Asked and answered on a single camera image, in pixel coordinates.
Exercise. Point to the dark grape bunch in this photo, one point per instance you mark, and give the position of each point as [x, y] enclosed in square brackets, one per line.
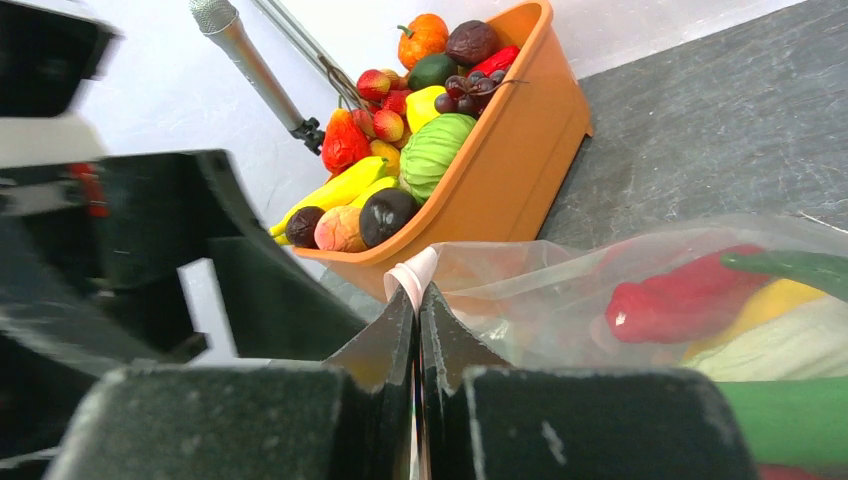
[470, 95]

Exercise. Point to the small red chili pair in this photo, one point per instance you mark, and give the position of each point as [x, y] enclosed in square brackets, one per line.
[501, 60]

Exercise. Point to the peach fruit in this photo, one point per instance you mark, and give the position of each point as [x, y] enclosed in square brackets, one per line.
[338, 230]

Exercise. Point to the dark eggplant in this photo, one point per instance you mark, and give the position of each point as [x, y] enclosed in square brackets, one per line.
[384, 214]

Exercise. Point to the dark purple plum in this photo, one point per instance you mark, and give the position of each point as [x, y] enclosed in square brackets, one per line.
[300, 228]

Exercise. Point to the red strawberries bunch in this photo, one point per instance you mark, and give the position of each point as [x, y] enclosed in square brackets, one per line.
[382, 114]

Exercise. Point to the green cucumber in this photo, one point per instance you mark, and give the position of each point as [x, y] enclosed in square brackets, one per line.
[825, 272]

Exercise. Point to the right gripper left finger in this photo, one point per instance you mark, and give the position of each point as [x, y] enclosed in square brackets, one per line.
[348, 417]

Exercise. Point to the green avocado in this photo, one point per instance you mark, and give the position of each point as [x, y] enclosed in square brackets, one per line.
[431, 70]

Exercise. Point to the green zucchini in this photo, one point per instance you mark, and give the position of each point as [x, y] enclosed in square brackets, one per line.
[800, 423]

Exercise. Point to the orange plastic basket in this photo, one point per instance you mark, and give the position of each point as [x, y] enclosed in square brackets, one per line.
[508, 173]

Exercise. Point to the yellow bell pepper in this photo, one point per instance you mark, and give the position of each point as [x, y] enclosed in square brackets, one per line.
[420, 106]

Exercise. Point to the round green cabbage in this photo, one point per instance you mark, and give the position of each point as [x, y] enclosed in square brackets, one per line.
[431, 151]

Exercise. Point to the red bell pepper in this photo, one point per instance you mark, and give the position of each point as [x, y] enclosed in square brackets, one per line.
[344, 143]

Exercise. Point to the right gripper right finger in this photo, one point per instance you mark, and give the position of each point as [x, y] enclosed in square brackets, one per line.
[483, 418]

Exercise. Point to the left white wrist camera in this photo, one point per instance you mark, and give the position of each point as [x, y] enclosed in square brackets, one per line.
[68, 138]

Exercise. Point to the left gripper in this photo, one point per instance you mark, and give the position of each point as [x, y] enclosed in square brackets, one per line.
[90, 255]

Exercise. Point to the grey microphone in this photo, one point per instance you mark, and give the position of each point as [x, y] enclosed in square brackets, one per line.
[219, 21]

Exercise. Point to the green napa cabbage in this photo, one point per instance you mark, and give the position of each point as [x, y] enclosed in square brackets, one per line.
[808, 342]

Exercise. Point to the clear zip top bag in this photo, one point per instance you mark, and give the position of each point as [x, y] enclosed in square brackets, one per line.
[539, 304]

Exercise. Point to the yellow banana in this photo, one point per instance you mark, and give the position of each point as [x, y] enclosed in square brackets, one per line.
[768, 303]
[338, 191]

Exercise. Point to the orange mini pumpkin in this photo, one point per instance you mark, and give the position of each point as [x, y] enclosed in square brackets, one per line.
[426, 34]

